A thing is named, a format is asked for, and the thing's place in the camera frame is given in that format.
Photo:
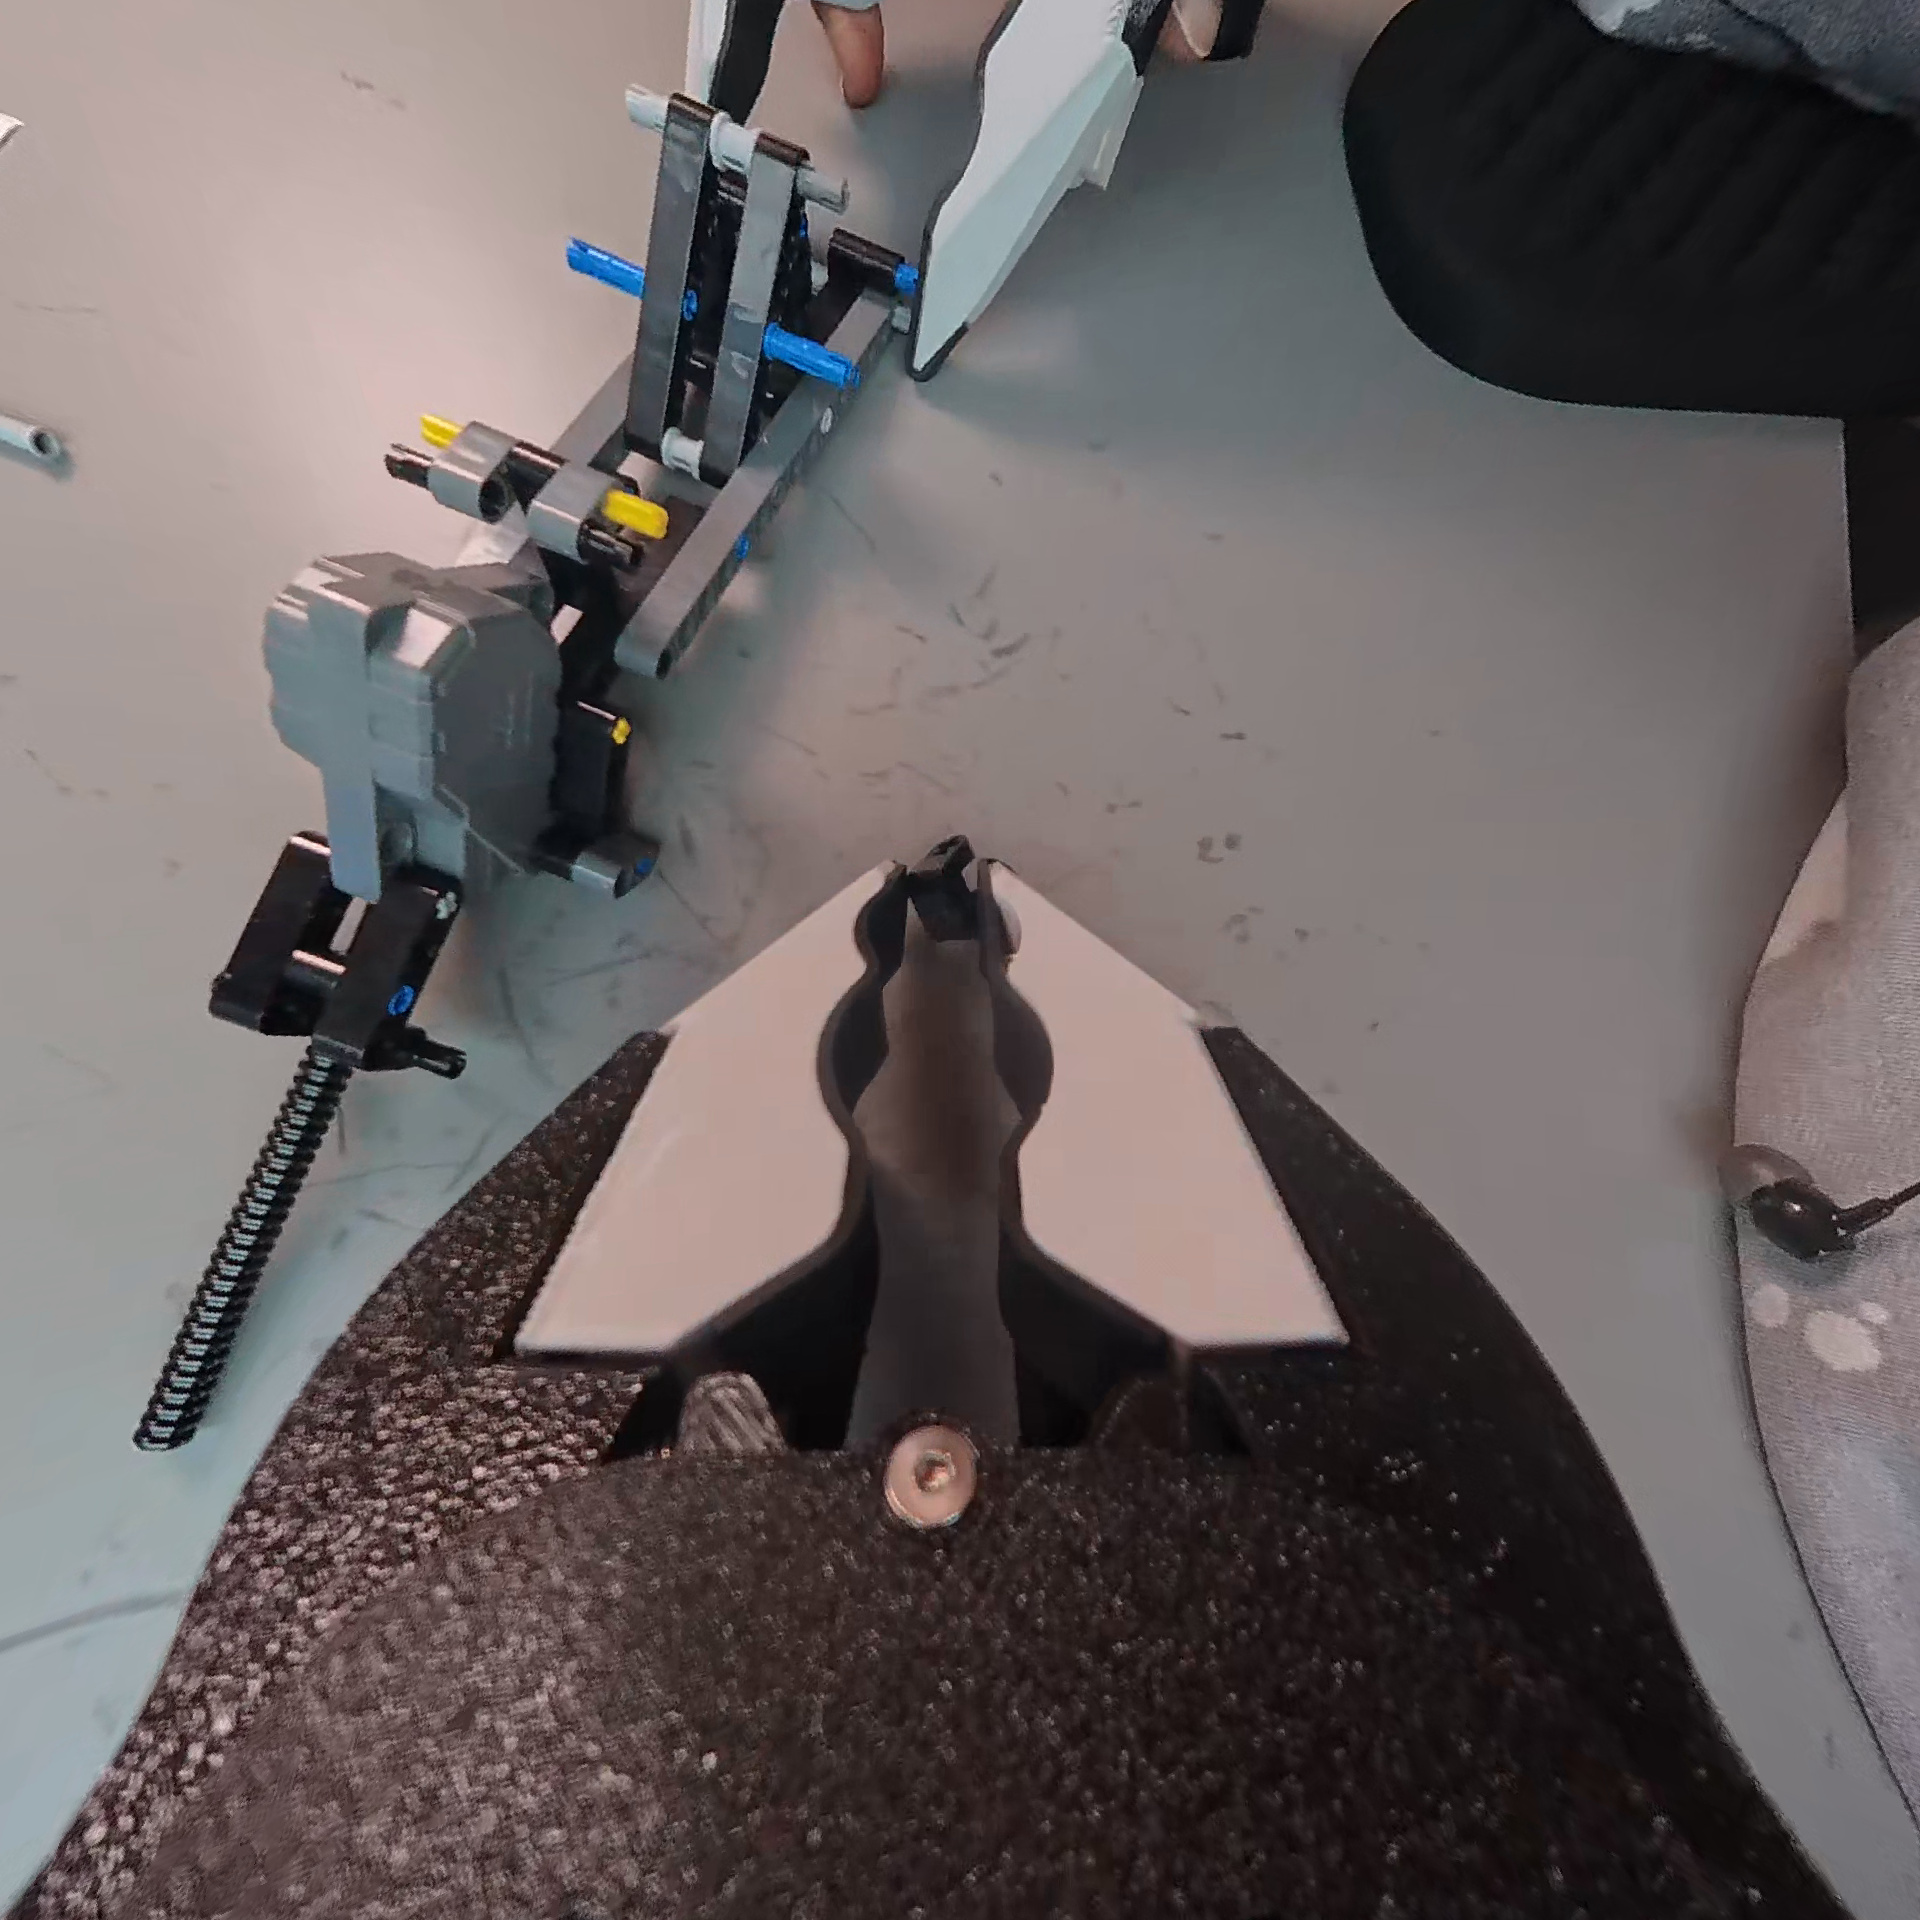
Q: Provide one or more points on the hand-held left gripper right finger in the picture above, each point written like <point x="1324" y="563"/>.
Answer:
<point x="1171" y="1186"/>

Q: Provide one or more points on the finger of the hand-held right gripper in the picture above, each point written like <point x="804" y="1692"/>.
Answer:
<point x="1037" y="164"/>
<point x="713" y="53"/>

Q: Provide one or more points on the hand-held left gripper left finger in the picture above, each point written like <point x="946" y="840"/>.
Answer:
<point x="706" y="1186"/>

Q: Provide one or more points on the black bracket brick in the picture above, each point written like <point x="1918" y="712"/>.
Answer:
<point x="867" y="258"/>
<point x="949" y="899"/>

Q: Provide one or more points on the toy brick chassis model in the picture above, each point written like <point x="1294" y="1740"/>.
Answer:
<point x="452" y="703"/>

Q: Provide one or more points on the person's right forearm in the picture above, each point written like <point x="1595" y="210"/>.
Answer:
<point x="1771" y="37"/>

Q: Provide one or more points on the grey desk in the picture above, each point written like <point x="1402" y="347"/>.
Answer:
<point x="1352" y="674"/>

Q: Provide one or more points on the person's right hand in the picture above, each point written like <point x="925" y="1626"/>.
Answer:
<point x="859" y="60"/>

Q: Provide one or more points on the person's grey patterned shirt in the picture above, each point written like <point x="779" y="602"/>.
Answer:
<point x="1846" y="1424"/>

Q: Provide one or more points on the light grey tube piece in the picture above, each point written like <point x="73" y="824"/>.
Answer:
<point x="31" y="439"/>

